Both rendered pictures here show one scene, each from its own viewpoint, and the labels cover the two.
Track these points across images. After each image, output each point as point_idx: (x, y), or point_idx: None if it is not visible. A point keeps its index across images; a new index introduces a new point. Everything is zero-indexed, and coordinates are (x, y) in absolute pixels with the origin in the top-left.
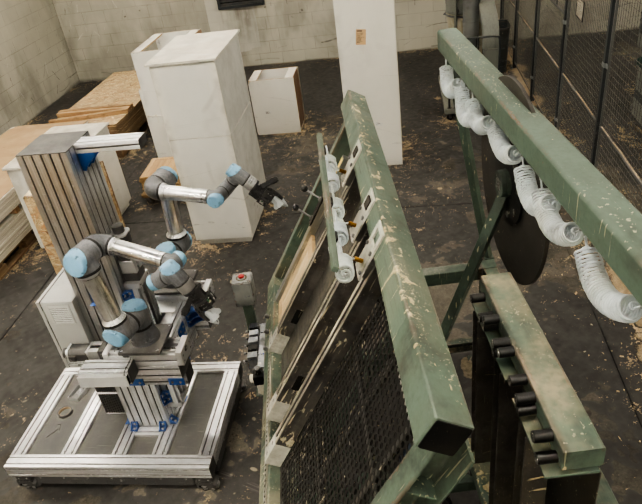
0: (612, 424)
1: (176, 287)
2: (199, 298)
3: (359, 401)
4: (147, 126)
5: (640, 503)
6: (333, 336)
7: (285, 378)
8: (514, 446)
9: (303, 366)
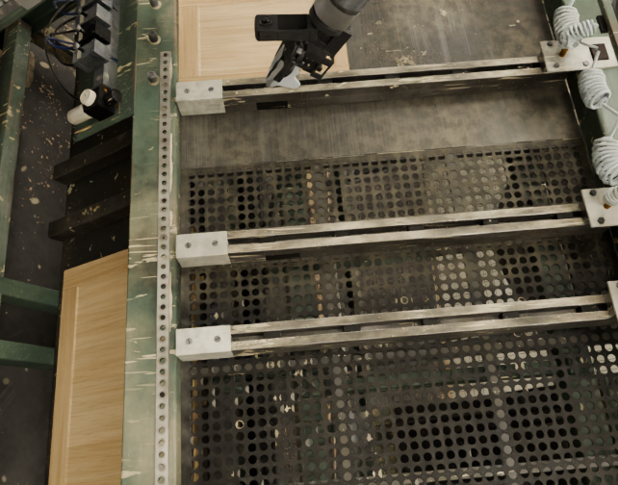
0: (276, 302)
1: (337, 3)
2: (321, 44)
3: (503, 456)
4: None
5: (273, 388)
6: (488, 321)
7: (270, 236)
8: None
9: (321, 251)
